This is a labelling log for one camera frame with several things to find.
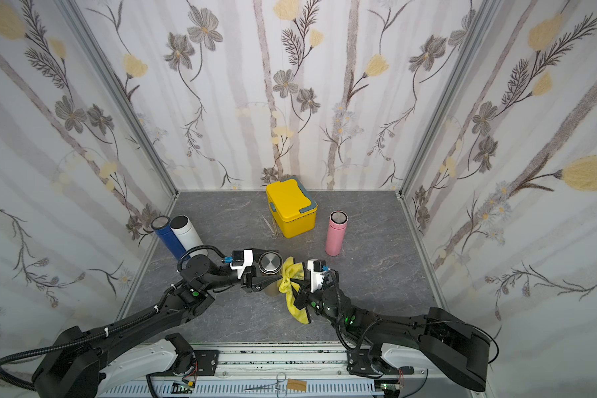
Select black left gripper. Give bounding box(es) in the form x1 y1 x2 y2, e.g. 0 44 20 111
201 250 280 295

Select gold thermos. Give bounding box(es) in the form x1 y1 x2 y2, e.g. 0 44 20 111
259 251 283 297

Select yellow grey cleaning cloth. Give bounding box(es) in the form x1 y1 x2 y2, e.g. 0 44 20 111
278 256 311 324

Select pink thermos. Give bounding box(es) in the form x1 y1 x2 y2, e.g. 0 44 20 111
325 211 349 256

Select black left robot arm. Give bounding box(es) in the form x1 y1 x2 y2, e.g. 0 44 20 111
0 245 283 397

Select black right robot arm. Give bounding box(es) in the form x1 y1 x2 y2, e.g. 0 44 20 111
290 270 499 392

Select white thermos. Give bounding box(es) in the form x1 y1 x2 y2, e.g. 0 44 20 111
169 215 203 260

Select blue thermos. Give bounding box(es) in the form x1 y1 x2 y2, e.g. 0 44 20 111
150 216 186 260

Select yellow storage box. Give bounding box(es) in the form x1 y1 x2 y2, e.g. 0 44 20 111
265 177 318 239

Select metal scissors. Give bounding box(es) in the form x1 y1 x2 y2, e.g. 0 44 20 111
244 372 288 397

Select brown cardboard tag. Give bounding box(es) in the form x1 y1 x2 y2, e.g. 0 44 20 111
286 379 308 392

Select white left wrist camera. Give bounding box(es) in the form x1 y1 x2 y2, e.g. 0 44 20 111
223 249 254 280

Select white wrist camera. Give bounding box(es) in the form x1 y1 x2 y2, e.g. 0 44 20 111
223 249 254 280
307 260 329 293

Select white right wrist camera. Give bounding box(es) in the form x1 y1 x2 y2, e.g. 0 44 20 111
307 260 329 293

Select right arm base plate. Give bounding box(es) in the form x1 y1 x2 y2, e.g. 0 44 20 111
346 347 415 380

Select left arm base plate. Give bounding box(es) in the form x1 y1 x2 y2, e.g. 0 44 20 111
177 350 220 377

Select white slotted cable duct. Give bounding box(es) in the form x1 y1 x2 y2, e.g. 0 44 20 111
99 380 385 398

